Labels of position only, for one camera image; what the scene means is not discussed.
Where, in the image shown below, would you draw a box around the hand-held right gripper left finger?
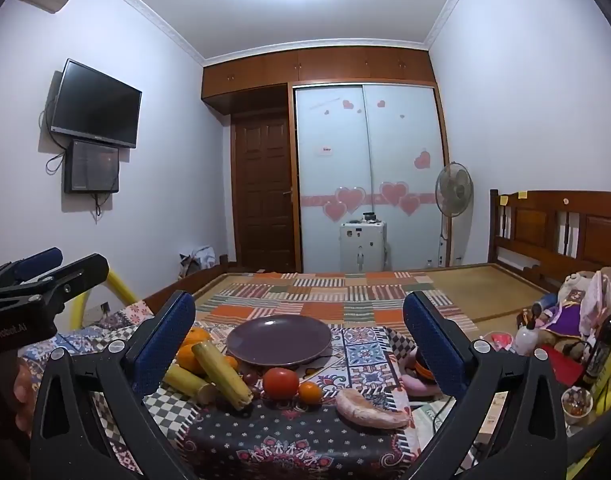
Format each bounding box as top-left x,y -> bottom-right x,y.
30,290 -> 196,480

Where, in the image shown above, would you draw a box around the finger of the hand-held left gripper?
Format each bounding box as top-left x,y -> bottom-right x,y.
0,247 -> 64,293
16,253 -> 110,311

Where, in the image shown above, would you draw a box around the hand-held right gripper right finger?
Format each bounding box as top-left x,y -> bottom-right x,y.
403,290 -> 569,480

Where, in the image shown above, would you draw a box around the sugar cane piece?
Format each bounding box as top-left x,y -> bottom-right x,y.
192,341 -> 254,410
164,362 -> 217,405

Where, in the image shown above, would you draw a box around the raw chicken piece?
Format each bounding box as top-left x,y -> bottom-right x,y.
335,388 -> 410,429

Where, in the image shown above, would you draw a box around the purple round plate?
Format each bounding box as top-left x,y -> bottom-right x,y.
226,314 -> 332,367

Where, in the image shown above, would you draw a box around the red tomato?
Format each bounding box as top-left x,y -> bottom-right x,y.
263,367 -> 300,401

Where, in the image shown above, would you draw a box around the small orange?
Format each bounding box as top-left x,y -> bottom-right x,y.
298,381 -> 323,405

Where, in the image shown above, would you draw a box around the person's left hand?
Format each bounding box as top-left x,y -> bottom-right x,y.
12,357 -> 36,431

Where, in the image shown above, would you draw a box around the yellow tube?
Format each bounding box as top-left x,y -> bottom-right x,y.
70,267 -> 136,331

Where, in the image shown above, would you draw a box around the pink plush item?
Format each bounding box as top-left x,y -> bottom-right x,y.
400,350 -> 442,402

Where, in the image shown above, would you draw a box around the straw bed mat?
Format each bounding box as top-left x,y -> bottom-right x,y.
410,262 -> 549,333

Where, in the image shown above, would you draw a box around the pile of clothes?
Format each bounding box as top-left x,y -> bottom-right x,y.
180,246 -> 217,278

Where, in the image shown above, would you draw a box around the white plastic bottle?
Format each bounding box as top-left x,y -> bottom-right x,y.
515,320 -> 539,356

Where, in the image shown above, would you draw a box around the white appliance box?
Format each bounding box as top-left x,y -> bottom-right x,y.
339,221 -> 387,273

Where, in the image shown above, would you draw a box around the patchwork blanket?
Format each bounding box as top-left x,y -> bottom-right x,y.
193,270 -> 479,333

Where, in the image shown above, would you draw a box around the standing electric fan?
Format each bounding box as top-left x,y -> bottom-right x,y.
434,161 -> 475,267

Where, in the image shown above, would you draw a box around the plush toy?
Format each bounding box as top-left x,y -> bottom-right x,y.
555,269 -> 611,343

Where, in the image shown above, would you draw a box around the patterned tablecloth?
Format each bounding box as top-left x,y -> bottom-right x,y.
16,305 -> 439,480

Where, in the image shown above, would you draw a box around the cup of candies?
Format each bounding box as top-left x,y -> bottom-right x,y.
561,388 -> 593,426

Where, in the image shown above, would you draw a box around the brown wooden door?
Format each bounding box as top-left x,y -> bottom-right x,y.
230,112 -> 296,268

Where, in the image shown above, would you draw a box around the dark wine bottle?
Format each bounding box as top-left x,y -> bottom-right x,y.
583,285 -> 611,392

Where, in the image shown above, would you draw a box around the wooden bed headboard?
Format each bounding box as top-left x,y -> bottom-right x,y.
488,189 -> 611,291

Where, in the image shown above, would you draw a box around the wardrobe with heart stickers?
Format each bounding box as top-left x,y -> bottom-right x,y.
202,47 -> 453,273

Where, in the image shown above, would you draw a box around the small wall monitor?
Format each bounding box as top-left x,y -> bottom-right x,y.
64,140 -> 120,194

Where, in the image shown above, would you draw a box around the wall-mounted black television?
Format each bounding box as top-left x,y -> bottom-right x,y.
50,58 -> 143,149

